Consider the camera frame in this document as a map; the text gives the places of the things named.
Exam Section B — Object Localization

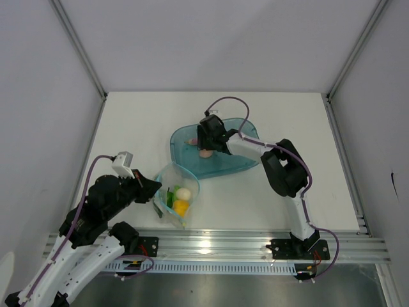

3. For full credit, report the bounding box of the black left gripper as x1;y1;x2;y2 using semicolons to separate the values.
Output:
105;168;162;219

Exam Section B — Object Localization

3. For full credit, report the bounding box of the purple eggplant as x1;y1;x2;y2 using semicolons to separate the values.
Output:
185;138;198;146

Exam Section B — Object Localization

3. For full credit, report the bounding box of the pink egg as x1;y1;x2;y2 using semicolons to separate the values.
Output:
199;150;213;159

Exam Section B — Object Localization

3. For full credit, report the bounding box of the green bell pepper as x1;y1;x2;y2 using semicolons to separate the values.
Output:
166;191;174;209

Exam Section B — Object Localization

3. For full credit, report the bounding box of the dark green chili pepper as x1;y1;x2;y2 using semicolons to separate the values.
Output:
153;203;164;219

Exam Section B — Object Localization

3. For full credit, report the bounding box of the blue translucent plastic basin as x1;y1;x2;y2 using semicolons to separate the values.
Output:
170;118;261;179

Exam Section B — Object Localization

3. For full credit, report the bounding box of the light green cucumber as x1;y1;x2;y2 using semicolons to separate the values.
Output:
173;185;181;193

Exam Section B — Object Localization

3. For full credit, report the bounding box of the clear zip top bag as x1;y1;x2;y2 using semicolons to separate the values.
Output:
153;162;200;228

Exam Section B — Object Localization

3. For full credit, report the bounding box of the white egg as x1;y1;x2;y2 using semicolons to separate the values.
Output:
175;187;192;201

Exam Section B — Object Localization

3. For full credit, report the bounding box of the orange fruit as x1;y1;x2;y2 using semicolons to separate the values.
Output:
173;200;190;217

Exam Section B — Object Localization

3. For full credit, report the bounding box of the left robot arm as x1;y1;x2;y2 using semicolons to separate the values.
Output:
4;169;162;306

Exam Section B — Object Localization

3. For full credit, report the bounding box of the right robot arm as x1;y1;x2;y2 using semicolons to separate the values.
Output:
197;112;320;258

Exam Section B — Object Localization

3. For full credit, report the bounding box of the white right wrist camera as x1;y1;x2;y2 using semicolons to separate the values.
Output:
204;109;222;118

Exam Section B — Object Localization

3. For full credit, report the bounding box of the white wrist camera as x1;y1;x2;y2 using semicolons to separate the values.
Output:
112;152;135;178
204;109;222;118

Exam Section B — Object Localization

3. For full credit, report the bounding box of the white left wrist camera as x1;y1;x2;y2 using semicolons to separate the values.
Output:
112;152;135;178

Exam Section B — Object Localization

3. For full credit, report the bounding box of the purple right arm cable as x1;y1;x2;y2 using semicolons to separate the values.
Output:
204;96;340;282

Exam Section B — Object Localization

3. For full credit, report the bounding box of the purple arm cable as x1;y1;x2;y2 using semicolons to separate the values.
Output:
204;96;340;282
19;155;154;301

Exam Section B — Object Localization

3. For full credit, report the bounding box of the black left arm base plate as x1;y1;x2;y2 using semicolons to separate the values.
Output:
127;237;159;257

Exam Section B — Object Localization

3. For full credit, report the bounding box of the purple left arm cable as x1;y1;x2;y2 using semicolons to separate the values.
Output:
19;155;154;301

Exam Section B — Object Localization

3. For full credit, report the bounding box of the slotted cable duct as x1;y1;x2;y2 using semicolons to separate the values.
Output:
101;259;297;276

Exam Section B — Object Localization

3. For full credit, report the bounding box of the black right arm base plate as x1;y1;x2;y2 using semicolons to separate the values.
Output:
265;239;330;260

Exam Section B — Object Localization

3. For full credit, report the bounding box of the aluminium mounting rail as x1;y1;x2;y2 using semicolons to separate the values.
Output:
43;227;391;264

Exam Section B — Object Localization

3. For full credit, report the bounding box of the left aluminium frame post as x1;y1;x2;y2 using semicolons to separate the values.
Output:
49;0;107;100

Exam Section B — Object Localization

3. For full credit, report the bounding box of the aluminium frame post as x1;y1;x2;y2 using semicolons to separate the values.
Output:
49;0;107;100
326;0;392;102

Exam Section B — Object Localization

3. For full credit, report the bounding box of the right aluminium frame post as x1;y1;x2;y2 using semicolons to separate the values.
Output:
326;0;392;102

